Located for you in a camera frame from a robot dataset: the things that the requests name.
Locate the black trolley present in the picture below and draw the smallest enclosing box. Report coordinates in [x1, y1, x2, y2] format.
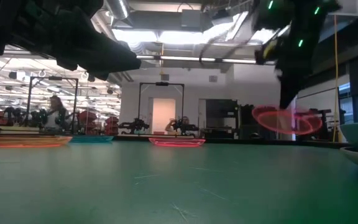
[308, 108, 334, 141]

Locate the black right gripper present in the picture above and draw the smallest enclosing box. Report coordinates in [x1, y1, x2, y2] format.
[255, 18, 326, 110]

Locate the grey ceiling unit box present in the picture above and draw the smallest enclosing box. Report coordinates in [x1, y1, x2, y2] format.
[181, 9, 213, 32]

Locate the black shelf cabinet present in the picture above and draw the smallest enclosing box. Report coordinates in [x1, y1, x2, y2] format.
[205, 98, 239, 139]

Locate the pink translucent plastic plate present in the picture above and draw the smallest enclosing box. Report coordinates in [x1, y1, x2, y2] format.
[252, 105, 323, 136]
[149, 137, 206, 147]

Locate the whiteboard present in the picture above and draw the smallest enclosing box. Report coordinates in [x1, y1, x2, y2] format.
[296, 87, 338, 125]

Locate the silver round air duct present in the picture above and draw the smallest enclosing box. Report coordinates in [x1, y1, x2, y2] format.
[104, 0, 130, 20]

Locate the black gantry frame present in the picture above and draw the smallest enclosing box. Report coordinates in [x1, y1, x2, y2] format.
[138, 82, 185, 131]
[26, 76, 79, 135]

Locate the long ceiling light fixture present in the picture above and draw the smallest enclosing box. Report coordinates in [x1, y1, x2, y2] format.
[135, 54, 276, 65]

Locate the red storage bin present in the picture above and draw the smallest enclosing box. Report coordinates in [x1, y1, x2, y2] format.
[76, 110, 98, 134]
[104, 115, 120, 135]

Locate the blue plastic plate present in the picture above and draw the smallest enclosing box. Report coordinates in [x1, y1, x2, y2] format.
[69, 134, 114, 144]

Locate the orange translucent plastic plate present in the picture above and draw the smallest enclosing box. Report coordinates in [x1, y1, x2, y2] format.
[0, 134, 73, 148]

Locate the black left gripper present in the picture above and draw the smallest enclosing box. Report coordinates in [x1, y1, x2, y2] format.
[11, 0, 142, 82]

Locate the green table mat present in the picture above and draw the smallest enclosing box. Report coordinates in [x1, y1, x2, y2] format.
[0, 138, 358, 224]

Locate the person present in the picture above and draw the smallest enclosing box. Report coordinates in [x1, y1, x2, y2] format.
[44, 95, 70, 131]
[165, 116, 192, 135]

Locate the black equipment rack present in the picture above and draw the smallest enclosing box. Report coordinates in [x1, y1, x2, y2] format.
[239, 104, 280, 140]

